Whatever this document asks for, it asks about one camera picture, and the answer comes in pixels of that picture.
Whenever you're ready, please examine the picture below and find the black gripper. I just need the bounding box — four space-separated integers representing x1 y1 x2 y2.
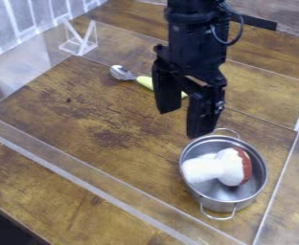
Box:
152 44 227 139

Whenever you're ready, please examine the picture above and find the white red plush mushroom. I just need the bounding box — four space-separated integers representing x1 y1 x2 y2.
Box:
181 147 252 187

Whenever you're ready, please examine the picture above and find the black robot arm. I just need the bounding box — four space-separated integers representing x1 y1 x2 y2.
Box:
152 0 229 138

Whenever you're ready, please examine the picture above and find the black strip on table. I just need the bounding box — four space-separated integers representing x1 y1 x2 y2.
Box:
231 14 278 31

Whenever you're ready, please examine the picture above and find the clear acrylic triangular stand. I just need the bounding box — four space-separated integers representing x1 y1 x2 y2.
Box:
58 20 98 56

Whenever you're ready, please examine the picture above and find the clear acrylic barrier panel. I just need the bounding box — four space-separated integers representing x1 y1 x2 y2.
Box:
0 121 244 245

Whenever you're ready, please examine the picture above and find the spoon with yellow-green handle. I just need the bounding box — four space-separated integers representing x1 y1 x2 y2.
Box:
108 64 189 100

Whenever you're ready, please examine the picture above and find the black cable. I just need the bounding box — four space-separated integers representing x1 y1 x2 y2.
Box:
209 1 245 46

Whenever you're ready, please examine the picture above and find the silver pot with handles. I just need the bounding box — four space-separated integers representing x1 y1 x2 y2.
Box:
179 132 268 220

